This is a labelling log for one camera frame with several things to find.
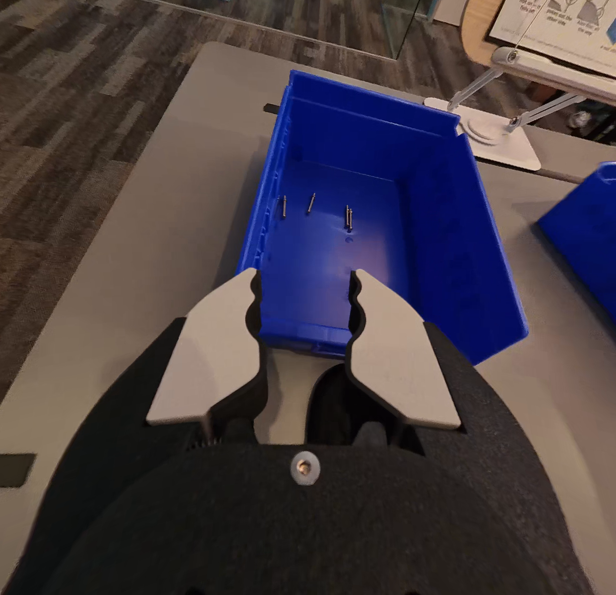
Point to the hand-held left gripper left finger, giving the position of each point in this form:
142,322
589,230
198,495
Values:
211,354

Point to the instruction sheet on wooden board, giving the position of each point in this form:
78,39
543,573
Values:
474,27

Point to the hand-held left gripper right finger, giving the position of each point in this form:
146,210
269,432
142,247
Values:
399,364

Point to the printed instruction sheet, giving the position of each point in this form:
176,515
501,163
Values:
553,13

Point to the divided blue plastic bin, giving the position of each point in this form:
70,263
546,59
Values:
582,229

